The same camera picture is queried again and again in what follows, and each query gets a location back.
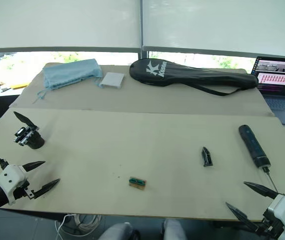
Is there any flat yellow object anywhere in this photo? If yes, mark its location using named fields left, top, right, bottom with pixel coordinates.
left=10, top=83, right=30, bottom=90

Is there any wide white roller blind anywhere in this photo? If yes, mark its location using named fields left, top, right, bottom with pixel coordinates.
left=0, top=0, right=143, bottom=54
left=141, top=0, right=285, bottom=60

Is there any loose gripper body with finger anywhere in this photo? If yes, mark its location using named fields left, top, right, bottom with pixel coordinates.
left=12, top=111, right=46, bottom=151

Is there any grey rounded shape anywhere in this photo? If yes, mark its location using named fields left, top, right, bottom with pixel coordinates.
left=162, top=218, right=188, bottom=240
left=98, top=221, right=136, bottom=240

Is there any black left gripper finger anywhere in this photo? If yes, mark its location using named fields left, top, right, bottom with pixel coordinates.
left=22, top=160, right=47, bottom=173
left=33, top=178, right=61, bottom=200

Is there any flat white box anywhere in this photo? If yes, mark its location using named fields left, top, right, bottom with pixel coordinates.
left=98, top=72, right=126, bottom=89

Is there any light blue cloth bag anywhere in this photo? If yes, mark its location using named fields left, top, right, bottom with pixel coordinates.
left=33, top=58, right=104, bottom=105

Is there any black electric screwdriver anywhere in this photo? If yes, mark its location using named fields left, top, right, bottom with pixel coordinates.
left=237, top=124, right=280, bottom=195

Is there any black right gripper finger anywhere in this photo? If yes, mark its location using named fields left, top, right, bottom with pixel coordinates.
left=225, top=201, right=260, bottom=233
left=243, top=181, right=280, bottom=200

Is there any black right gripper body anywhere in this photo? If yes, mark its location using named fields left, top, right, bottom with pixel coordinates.
left=255, top=209, right=285, bottom=238

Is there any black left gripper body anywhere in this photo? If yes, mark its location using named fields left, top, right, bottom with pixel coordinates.
left=13, top=178, right=42, bottom=201

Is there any coiled white cable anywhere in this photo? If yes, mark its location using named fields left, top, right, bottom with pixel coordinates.
left=73, top=214, right=103, bottom=237

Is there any open grey laptop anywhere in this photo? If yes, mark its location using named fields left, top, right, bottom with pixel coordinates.
left=250, top=55, right=285, bottom=126

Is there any black Kason racket bag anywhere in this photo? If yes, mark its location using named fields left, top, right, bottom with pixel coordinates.
left=129, top=57, right=260, bottom=97

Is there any thin white cable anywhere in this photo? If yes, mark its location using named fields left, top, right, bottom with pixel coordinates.
left=55, top=213, right=76, bottom=240

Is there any loose black finger piece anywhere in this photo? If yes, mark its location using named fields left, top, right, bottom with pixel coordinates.
left=199, top=146, right=215, bottom=168

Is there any small green screw block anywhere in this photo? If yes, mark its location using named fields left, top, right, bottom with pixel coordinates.
left=128, top=175, right=147, bottom=192

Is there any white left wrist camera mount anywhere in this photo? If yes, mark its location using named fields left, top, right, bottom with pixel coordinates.
left=0, top=164, right=30, bottom=206

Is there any grey window frame post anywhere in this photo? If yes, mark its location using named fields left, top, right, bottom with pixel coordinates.
left=137, top=0, right=149, bottom=67

